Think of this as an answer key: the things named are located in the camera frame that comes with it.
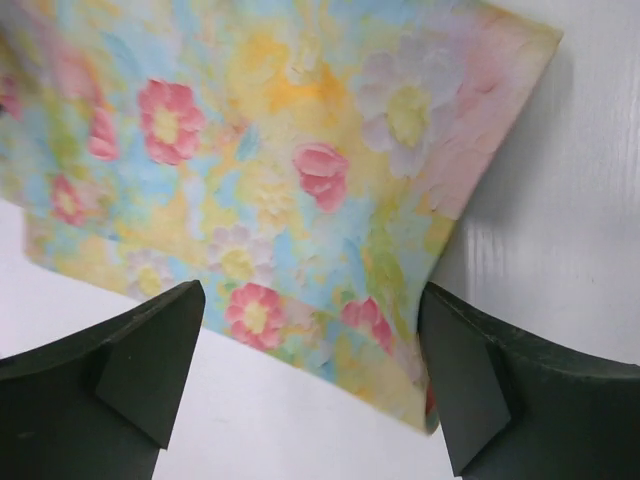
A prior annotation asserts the pastel floral skirt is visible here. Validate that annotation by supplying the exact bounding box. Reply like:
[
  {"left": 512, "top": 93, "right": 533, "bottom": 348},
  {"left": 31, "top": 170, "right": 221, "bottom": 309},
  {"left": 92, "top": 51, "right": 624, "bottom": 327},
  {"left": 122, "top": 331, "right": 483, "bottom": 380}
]
[{"left": 1, "top": 1, "right": 562, "bottom": 434}]

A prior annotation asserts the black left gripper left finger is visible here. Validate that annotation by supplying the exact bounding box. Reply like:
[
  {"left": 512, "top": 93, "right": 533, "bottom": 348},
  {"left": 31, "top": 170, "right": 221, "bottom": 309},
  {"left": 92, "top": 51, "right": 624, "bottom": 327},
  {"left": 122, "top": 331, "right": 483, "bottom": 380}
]
[{"left": 1, "top": 281, "right": 205, "bottom": 479}]

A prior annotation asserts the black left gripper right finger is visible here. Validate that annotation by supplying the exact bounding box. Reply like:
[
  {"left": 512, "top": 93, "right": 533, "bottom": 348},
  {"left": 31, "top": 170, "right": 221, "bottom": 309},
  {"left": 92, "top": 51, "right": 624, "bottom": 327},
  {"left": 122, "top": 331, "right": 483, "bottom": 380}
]
[{"left": 420, "top": 283, "right": 639, "bottom": 480}]

